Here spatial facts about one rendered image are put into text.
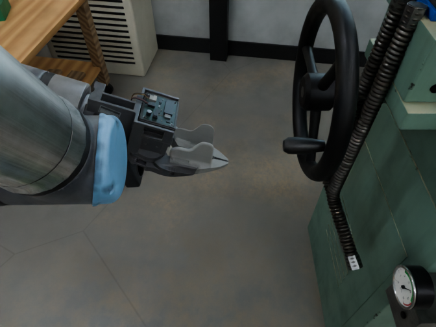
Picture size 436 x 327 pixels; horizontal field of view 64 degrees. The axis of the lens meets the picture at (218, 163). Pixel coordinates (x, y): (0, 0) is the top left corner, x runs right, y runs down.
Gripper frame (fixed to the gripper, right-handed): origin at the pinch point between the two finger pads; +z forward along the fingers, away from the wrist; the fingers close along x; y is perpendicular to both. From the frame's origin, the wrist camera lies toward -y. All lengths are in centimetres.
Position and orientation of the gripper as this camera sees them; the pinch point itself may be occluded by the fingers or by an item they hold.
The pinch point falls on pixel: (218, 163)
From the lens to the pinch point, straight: 54.0
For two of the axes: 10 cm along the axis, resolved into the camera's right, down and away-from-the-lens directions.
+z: 9.3, 2.5, 2.6
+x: 0.2, -7.5, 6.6
